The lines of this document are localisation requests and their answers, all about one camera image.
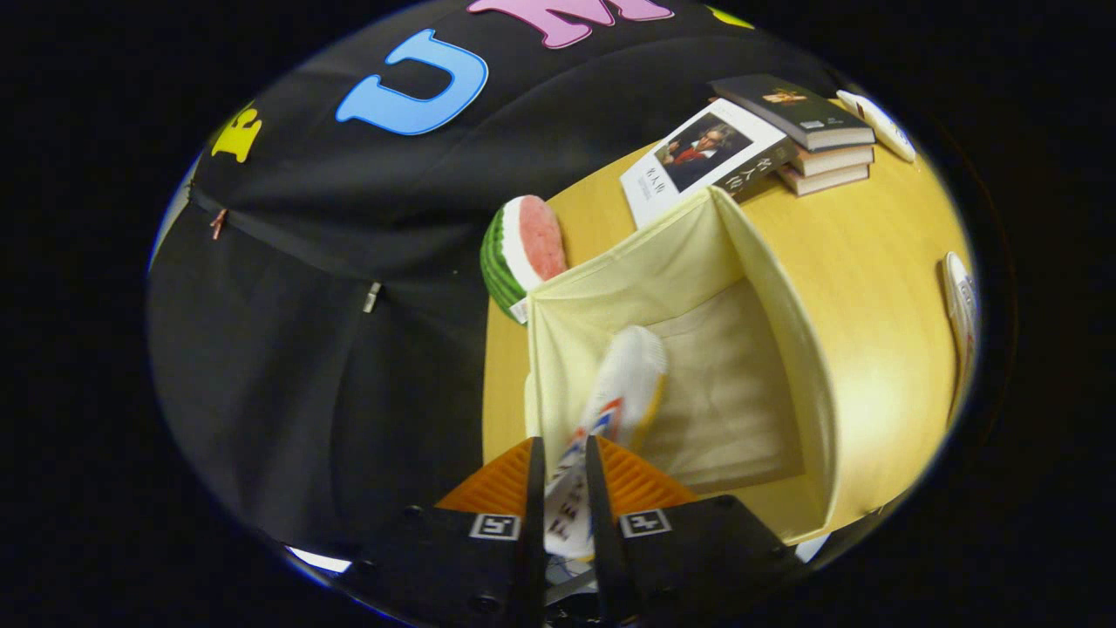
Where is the black cover book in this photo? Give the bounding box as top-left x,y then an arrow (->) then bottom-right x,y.
708,73 -> 875,152

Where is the beige fabric storage box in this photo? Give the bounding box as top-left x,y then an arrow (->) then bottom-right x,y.
523,185 -> 842,546

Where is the white portrait cover book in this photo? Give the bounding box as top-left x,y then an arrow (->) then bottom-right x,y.
619,98 -> 799,230

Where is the white canvas shoe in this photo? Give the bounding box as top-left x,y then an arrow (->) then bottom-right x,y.
542,325 -> 670,561
942,251 -> 979,428

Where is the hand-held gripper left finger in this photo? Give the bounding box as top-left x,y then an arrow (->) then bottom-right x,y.
336,435 -> 550,627

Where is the watermelon slice plush toy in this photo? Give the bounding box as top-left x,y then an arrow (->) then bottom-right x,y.
480,195 -> 569,325

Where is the white plush toy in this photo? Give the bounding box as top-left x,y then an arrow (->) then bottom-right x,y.
835,89 -> 918,164

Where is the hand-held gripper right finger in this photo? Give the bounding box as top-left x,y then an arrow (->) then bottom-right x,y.
582,434 -> 807,625

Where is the black backdrop cloth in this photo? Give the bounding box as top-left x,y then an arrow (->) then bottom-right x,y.
146,0 -> 838,559

